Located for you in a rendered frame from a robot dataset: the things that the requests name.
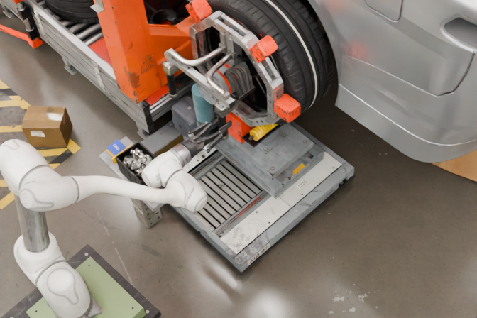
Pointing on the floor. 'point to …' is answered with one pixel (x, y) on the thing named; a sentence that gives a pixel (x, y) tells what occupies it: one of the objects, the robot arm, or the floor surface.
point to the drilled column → (146, 216)
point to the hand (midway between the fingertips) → (222, 124)
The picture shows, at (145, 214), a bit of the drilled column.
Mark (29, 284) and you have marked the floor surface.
